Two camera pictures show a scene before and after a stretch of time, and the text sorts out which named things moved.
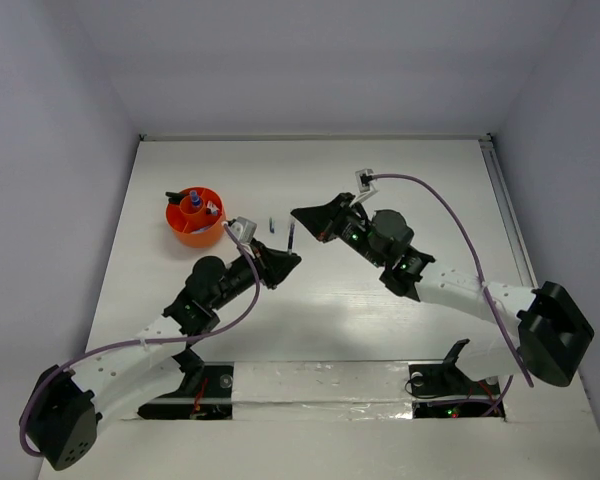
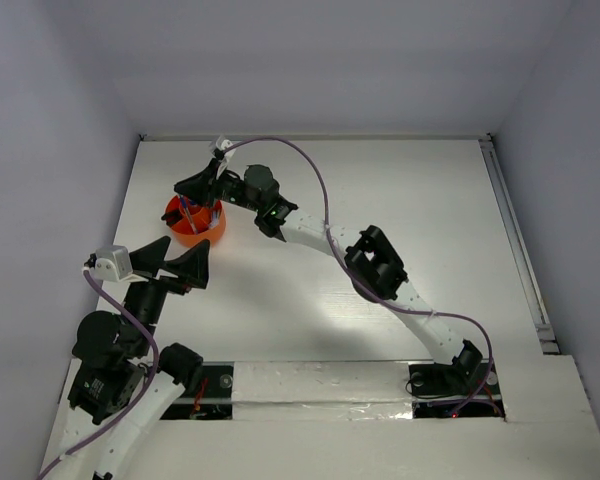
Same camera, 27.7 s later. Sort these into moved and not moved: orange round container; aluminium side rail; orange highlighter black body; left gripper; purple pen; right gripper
Moved: left gripper; purple pen; orange highlighter black body; right gripper
Not moved: aluminium side rail; orange round container
